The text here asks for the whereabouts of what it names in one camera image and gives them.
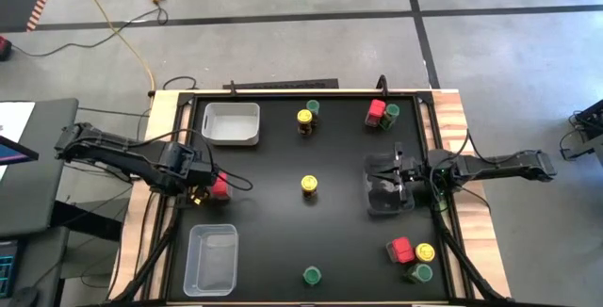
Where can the white paper sheet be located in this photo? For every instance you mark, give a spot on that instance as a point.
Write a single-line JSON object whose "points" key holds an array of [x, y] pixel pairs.
{"points": [[16, 118]]}

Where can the clear plastic bin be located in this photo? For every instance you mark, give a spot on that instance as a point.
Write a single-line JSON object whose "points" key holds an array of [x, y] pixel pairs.
{"points": [[212, 260]]}

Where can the red floor device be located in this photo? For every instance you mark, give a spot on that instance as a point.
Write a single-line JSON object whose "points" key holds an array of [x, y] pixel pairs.
{"points": [[4, 47]]}

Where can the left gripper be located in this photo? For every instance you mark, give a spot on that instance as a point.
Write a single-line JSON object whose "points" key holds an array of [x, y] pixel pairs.
{"points": [[200, 175]]}

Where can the dark tilted screen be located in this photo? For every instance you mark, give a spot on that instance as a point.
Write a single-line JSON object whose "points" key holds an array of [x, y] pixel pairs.
{"points": [[14, 154]]}

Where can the smoky translucent plastic bin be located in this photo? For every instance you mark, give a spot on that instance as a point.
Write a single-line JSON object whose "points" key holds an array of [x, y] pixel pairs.
{"points": [[381, 201]]}

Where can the yellow-lid dark spice jar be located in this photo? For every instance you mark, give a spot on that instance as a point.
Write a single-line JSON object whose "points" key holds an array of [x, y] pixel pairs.
{"points": [[425, 252], [309, 183], [304, 117]]}

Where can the backlit keyboard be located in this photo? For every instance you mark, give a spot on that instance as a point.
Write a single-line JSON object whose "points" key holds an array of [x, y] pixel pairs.
{"points": [[7, 269]]}

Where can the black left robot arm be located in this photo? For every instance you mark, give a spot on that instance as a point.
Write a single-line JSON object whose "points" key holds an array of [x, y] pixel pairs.
{"points": [[118, 151]]}

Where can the black table frame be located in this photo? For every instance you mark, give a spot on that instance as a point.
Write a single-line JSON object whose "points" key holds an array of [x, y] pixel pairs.
{"points": [[330, 94]]}

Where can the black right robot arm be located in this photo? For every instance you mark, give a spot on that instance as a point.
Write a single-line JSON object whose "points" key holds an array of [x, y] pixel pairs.
{"points": [[494, 166]]}

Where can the white plastic bin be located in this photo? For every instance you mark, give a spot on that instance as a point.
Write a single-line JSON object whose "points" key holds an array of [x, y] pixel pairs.
{"points": [[231, 125]]}

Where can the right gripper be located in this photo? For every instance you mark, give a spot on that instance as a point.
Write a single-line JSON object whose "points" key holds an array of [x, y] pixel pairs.
{"points": [[414, 172]]}

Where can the black floor strip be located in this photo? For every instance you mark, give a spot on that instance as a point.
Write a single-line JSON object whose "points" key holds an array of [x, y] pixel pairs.
{"points": [[282, 84]]}

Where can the grey side desk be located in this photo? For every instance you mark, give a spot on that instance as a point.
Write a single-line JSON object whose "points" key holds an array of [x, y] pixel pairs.
{"points": [[47, 180]]}

